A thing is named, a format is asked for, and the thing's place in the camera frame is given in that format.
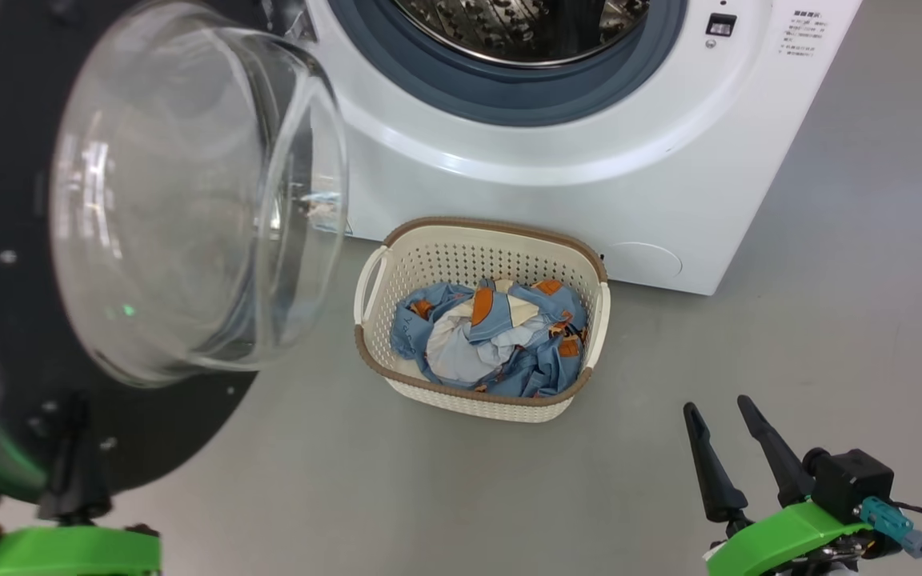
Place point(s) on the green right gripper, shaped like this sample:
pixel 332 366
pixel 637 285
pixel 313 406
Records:
pixel 781 540

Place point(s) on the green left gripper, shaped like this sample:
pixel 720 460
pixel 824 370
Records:
pixel 69 552

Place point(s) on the blue orange patterned garment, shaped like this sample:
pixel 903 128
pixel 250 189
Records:
pixel 537 364

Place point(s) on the white light-blue garment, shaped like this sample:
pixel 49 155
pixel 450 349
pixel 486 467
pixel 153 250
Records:
pixel 461 352

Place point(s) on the white front-load washing machine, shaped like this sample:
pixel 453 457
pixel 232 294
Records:
pixel 573 184

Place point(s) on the black door latch socket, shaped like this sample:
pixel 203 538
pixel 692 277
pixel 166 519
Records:
pixel 720 25

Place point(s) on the stainless steel washing machine drum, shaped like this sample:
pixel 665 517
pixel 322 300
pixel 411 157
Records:
pixel 509 28

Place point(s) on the round drain filter cover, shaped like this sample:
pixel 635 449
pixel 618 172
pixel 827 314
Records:
pixel 641 262

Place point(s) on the cream perforated laundry basket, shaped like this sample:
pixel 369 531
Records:
pixel 461 400

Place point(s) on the printed text warning label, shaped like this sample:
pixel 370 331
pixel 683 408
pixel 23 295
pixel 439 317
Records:
pixel 799 34

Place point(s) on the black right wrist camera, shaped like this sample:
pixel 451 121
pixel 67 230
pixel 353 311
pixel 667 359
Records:
pixel 853 484

